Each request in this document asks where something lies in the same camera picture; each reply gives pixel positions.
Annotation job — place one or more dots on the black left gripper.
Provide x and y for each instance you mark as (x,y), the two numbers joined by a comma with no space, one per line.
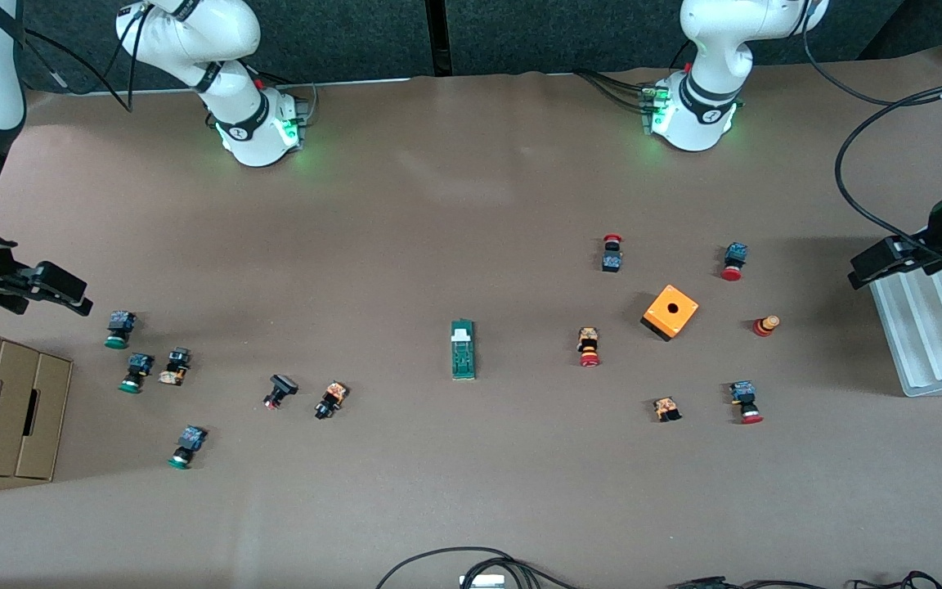
(927,246)

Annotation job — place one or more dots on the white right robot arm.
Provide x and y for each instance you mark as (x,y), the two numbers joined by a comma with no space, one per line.
(193,33)

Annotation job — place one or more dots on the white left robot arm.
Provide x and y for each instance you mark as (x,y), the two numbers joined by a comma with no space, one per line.
(716,49)

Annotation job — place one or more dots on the white ribbed plastic tray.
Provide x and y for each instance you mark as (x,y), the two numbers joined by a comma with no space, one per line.
(929,343)

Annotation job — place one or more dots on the brown cardboard divider box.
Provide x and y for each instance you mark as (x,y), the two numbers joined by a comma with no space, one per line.
(9,384)

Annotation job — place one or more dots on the red yellow button head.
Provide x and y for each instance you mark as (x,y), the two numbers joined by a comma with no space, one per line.
(764,326)

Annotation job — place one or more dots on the red mushroom button blue block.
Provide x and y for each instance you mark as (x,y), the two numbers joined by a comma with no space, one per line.
(736,254)
(742,393)

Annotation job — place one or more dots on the orange contact block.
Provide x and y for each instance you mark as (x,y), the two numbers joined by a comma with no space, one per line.
(666,407)

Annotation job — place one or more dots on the small red button blue block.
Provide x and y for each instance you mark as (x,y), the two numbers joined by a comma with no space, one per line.
(612,262)

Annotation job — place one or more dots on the red mushroom button orange block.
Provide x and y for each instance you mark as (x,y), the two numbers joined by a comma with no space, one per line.
(588,339)

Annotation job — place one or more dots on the green mushroom pushbutton switch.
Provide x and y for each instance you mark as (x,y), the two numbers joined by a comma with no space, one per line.
(140,362)
(191,438)
(121,321)

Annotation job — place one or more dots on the black knob selector switch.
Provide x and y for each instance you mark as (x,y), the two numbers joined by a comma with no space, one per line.
(177,360)
(332,397)

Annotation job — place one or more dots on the orange button enclosure box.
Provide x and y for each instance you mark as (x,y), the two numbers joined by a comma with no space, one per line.
(675,321)

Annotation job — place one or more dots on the black square pushbutton switch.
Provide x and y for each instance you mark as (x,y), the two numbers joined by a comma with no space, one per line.
(283,384)

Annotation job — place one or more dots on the black divider post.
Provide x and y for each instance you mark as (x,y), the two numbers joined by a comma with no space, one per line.
(438,33)

